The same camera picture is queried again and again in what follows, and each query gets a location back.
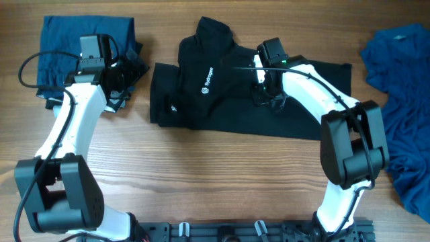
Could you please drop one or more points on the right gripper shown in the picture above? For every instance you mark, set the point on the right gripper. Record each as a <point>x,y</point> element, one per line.
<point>259,99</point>

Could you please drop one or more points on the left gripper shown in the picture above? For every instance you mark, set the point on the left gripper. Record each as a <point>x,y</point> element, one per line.
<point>115,95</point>

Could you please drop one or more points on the black polo shirt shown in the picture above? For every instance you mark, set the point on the black polo shirt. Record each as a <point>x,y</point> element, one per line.
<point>211,88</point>

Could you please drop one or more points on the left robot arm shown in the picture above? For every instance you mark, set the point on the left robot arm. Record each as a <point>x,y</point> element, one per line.
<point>59,194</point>

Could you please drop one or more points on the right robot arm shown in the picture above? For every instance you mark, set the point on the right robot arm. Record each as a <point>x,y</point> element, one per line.
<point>353,147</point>

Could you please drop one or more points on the folded blue shorts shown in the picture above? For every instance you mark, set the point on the folded blue shorts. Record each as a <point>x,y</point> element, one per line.
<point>63,33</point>

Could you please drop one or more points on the blue polo shirt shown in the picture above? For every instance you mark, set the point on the blue polo shirt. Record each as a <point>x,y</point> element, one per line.
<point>397,62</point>

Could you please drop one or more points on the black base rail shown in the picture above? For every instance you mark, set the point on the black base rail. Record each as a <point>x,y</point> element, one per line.
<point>286,231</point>

